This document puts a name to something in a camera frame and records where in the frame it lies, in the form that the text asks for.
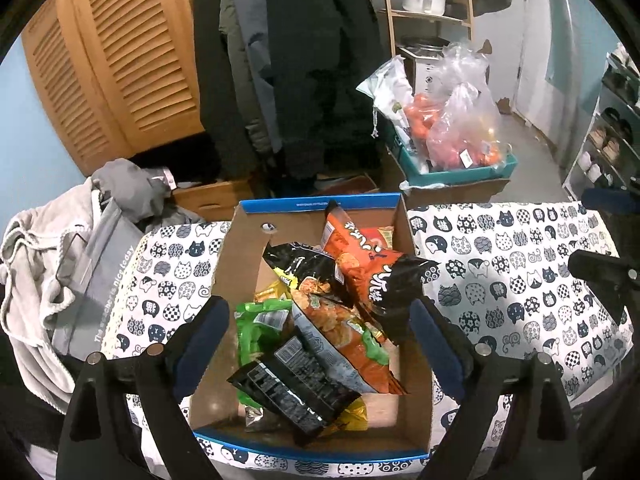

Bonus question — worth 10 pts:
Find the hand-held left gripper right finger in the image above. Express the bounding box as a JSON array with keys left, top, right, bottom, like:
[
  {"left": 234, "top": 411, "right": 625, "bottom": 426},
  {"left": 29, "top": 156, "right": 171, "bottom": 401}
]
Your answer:
[{"left": 409, "top": 296, "right": 583, "bottom": 480}]

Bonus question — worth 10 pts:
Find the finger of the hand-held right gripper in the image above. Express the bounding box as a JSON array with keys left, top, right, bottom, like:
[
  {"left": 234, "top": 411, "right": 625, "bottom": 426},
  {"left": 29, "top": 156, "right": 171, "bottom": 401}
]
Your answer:
[
  {"left": 581, "top": 187, "right": 640, "bottom": 212},
  {"left": 567, "top": 249, "right": 632, "bottom": 288}
]

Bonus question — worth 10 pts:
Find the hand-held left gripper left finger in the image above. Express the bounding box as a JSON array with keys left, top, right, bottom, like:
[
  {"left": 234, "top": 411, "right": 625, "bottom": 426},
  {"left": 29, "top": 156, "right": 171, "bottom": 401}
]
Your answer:
[{"left": 55, "top": 295, "right": 232, "bottom": 480}]

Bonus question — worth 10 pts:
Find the green snack packet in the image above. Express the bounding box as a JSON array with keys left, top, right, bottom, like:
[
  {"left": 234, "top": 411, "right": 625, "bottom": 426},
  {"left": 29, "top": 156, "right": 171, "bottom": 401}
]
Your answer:
[{"left": 235, "top": 299, "right": 296, "bottom": 406}]

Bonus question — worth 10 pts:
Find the blue rimmed cardboard box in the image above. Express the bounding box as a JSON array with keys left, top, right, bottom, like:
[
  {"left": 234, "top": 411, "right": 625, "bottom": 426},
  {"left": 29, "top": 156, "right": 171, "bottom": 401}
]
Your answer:
[{"left": 189, "top": 192, "right": 435, "bottom": 462}]

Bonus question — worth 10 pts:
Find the orange chips packet silver back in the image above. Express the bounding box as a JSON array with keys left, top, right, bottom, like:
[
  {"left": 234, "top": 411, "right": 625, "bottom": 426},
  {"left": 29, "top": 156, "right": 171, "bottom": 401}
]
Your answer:
[{"left": 292, "top": 277, "right": 407, "bottom": 396}]

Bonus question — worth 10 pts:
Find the orange and black snack packet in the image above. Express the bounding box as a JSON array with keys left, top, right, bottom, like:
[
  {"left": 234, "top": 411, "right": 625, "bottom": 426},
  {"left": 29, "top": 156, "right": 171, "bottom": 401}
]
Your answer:
[{"left": 320, "top": 201, "right": 441, "bottom": 346}]

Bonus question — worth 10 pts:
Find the white shoe rack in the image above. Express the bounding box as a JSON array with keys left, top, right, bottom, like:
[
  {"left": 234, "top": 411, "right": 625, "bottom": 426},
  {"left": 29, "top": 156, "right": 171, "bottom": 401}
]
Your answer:
[{"left": 562, "top": 42, "right": 640, "bottom": 201}]

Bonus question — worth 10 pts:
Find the group of shoes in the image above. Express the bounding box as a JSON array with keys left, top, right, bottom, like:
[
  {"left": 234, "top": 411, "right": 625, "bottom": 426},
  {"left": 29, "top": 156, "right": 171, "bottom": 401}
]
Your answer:
[{"left": 577, "top": 42, "right": 640, "bottom": 186}]

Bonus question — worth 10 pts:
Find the cat print tablecloth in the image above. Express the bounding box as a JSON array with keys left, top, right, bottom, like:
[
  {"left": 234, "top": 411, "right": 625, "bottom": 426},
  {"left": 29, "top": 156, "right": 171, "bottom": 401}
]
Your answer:
[{"left": 97, "top": 201, "right": 633, "bottom": 480}]

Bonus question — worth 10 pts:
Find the grey tote bag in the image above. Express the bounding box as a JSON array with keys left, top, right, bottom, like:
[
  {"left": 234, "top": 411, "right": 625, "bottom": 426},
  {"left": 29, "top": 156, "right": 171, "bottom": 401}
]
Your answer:
[{"left": 50, "top": 202, "right": 146, "bottom": 361}]

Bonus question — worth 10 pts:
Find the teal box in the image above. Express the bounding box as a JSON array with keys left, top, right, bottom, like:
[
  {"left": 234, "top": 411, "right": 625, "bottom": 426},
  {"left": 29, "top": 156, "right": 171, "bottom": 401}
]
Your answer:
[{"left": 385, "top": 120, "right": 519, "bottom": 188}]

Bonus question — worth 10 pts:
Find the dark grey cloth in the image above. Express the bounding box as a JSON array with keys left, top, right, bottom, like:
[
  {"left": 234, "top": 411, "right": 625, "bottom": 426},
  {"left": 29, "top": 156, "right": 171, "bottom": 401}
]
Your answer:
[{"left": 90, "top": 157, "right": 206, "bottom": 226}]

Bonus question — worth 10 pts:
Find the light grey hoodie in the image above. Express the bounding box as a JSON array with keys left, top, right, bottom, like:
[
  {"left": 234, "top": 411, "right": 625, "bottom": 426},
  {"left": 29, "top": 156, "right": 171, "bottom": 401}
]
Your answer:
[{"left": 0, "top": 180, "right": 108, "bottom": 413}]

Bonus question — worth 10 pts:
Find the white door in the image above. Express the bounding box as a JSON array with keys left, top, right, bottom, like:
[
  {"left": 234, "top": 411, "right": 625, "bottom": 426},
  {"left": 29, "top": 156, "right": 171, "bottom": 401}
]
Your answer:
[{"left": 515, "top": 0, "right": 566, "bottom": 136}]

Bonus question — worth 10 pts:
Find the clear plastic bag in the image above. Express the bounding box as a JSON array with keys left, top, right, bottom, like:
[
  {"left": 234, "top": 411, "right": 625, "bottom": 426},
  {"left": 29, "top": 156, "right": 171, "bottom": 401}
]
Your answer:
[{"left": 400, "top": 42, "right": 491, "bottom": 151}]

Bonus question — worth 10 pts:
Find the dark hanging coat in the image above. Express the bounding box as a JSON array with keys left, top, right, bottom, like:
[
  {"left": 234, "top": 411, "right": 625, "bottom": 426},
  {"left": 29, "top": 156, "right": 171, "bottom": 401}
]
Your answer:
[{"left": 192, "top": 0, "right": 261, "bottom": 196}]

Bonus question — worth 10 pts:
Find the white plastic bag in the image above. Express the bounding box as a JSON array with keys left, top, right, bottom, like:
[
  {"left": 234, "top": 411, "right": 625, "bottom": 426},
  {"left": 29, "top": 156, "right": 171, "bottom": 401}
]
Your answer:
[{"left": 356, "top": 56, "right": 416, "bottom": 153}]

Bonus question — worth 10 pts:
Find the white pot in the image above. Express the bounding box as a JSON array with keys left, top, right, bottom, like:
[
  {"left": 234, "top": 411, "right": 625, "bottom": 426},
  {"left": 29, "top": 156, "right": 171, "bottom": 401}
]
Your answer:
[{"left": 401, "top": 0, "right": 448, "bottom": 15}]

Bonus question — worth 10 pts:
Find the wooden shelf rack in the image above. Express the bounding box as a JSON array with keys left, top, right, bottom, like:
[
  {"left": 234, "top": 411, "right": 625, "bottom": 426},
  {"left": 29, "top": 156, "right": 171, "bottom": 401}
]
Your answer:
[{"left": 377, "top": 0, "right": 476, "bottom": 56}]

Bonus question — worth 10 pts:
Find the wooden louvered door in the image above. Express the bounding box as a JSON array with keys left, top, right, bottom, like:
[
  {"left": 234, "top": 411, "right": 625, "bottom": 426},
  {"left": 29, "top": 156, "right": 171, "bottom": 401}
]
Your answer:
[{"left": 20, "top": 0, "right": 206, "bottom": 176}]

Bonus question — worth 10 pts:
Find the grey hanging jacket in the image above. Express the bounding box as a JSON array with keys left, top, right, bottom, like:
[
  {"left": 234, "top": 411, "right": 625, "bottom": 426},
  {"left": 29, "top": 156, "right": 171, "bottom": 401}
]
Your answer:
[{"left": 220, "top": 0, "right": 283, "bottom": 153}]

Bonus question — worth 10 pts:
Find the black hanging coat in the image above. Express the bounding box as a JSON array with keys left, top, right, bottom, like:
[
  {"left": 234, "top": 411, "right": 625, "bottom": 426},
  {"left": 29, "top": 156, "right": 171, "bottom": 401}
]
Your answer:
[{"left": 262, "top": 0, "right": 388, "bottom": 181}]

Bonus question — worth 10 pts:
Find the brown box with handle slot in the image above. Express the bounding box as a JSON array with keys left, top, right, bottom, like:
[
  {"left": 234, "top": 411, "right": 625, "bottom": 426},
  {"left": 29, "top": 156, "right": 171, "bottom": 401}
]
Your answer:
[{"left": 172, "top": 175, "right": 258, "bottom": 222}]

